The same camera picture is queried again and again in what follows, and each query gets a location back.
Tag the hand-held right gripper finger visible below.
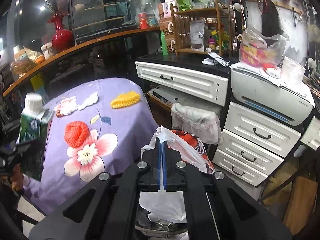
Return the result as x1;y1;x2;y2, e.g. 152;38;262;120
29;136;163;240
162;141;292;240

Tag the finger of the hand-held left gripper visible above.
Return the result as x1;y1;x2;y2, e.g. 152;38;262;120
15;137;48;182

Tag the white plastic bag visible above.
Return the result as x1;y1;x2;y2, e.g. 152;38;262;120
139;126;209;223

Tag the green drink carton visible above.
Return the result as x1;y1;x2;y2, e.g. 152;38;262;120
19;92;54;146

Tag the red foam fruit net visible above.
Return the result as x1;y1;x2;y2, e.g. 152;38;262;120
64;121;90;148

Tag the yellow foam fruit net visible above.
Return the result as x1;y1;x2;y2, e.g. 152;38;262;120
110;92;141;110

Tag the white tissue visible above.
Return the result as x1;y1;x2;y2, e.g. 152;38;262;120
77;92;99;111

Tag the person's left hand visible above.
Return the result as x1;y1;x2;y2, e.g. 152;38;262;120
10;164;25;197

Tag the purple floral tablecloth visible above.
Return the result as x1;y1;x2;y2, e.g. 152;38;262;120
16;77;160;214

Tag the white lace stool cover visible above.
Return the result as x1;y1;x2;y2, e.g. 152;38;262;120
171;102;223;145

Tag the white cabinet drawer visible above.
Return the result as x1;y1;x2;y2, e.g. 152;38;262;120
212;149;270;187
216;129;284;176
224;101;302;151

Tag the patterned glass bowl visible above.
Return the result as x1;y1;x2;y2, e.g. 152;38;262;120
10;55;38;76

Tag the long white drawer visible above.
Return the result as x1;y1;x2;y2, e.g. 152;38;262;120
135;61;229;107

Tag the brown paper bag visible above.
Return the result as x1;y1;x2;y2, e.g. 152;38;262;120
22;45;46;63

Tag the plastic cup with label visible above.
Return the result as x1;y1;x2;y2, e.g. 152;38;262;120
41;42;54;60

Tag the red vase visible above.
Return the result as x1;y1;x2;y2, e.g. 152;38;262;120
51;12;75;53

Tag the wooden counter shelf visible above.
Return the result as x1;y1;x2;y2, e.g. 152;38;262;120
2;26;162;98

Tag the white printer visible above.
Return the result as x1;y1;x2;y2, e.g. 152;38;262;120
230;62;316;127

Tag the wooden stool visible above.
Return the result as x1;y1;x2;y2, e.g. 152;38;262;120
260;175;320;232

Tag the paper packet with label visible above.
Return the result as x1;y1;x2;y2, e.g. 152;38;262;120
190;20;206;51

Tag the wooden bamboo rack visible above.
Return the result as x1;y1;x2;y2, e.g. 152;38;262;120
170;1;232;57

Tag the yellow green bottle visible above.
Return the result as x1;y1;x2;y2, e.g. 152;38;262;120
210;29;230;51

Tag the teal glass jar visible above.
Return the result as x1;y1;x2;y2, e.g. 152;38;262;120
147;15;159;28

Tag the red tin can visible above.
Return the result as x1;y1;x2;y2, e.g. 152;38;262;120
138;12;150;29

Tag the white dresser drawer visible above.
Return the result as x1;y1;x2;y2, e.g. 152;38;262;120
300;116;320;151

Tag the clear bag with colourful contents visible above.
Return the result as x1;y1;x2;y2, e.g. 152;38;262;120
239;27;290;68

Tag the glass terrarium cage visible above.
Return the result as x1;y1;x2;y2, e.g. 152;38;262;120
68;0;138;45

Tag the pink photo box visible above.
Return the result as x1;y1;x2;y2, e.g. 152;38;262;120
158;2;173;19

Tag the black hair bundle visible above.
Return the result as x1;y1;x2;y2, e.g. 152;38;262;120
261;0;285;38

